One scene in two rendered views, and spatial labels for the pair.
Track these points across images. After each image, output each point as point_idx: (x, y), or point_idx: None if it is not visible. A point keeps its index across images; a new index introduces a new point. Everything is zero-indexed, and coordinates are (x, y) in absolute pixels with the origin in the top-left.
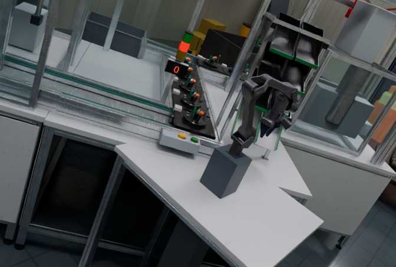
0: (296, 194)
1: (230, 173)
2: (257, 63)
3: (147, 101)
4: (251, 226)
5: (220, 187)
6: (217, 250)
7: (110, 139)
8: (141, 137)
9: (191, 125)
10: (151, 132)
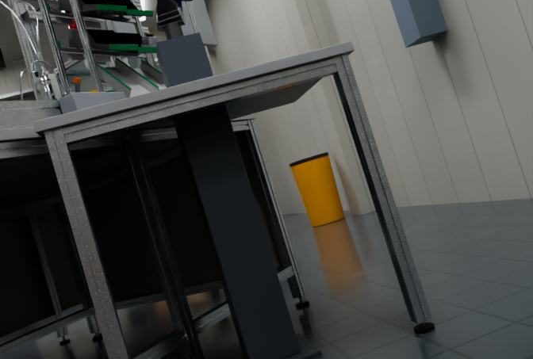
0: (243, 116)
1: (201, 49)
2: (78, 7)
3: None
4: None
5: (205, 78)
6: (291, 79)
7: (11, 131)
8: None
9: None
10: (48, 115)
